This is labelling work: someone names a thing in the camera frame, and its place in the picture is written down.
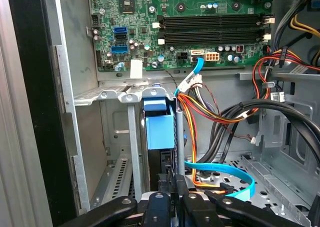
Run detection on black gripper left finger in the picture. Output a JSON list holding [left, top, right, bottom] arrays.
[[58, 173, 177, 227]]

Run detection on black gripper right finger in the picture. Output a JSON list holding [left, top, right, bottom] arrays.
[[175, 174, 302, 227]]

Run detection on orange red disk power wire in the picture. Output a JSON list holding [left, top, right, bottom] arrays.
[[176, 92, 260, 196]]

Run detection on hard disk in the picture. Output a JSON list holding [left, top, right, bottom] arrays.
[[141, 83, 188, 192]]

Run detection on grey metal disk bay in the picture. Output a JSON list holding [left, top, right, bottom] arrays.
[[73, 79, 187, 210]]

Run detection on grey metal drive cage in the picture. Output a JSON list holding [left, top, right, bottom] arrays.
[[237, 70, 320, 168]]

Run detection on white labelled connector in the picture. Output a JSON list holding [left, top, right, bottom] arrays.
[[270, 91, 286, 103]]

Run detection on white paper label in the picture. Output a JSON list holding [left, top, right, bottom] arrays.
[[129, 59, 144, 79]]

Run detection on black RAM slot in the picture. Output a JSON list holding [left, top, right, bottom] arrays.
[[157, 14, 276, 23], [151, 21, 266, 30], [157, 29, 272, 39], [157, 36, 266, 46]]

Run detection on black open PC case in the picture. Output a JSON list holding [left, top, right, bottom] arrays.
[[0, 0, 320, 227]]

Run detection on light blue SATA wire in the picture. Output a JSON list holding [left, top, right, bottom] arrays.
[[174, 57, 256, 202]]

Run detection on thin twisted sensor wire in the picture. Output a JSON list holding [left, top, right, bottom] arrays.
[[163, 69, 258, 145]]

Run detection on white wire connector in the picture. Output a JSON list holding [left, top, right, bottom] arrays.
[[191, 74, 203, 88]]

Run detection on thick black cable bundle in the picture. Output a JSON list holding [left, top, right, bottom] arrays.
[[194, 98, 320, 179]]

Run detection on red orange wire bundle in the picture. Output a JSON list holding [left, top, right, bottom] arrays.
[[251, 45, 320, 100]]

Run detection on yellow power wires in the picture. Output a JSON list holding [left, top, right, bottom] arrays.
[[288, 13, 320, 39]]

